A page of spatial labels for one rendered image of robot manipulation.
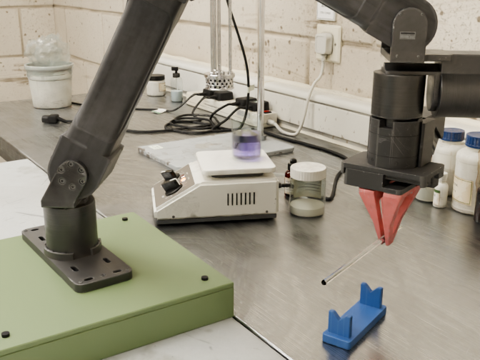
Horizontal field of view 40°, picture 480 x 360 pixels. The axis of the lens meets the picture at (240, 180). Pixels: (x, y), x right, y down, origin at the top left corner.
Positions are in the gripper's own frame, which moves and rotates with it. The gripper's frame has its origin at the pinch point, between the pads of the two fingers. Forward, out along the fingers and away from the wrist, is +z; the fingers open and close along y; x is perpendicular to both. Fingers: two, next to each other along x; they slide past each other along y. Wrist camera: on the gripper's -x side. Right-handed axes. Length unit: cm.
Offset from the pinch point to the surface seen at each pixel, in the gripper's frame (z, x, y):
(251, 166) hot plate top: -0.6, -14.1, 29.4
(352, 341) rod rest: 7.7, 11.7, -1.9
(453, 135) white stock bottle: -3.2, -44.6, 7.2
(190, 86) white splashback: 3, -90, 106
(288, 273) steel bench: 8.4, 0.1, 13.2
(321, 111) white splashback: 1, -67, 46
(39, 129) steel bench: 8, -35, 109
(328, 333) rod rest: 7.6, 12.1, 0.8
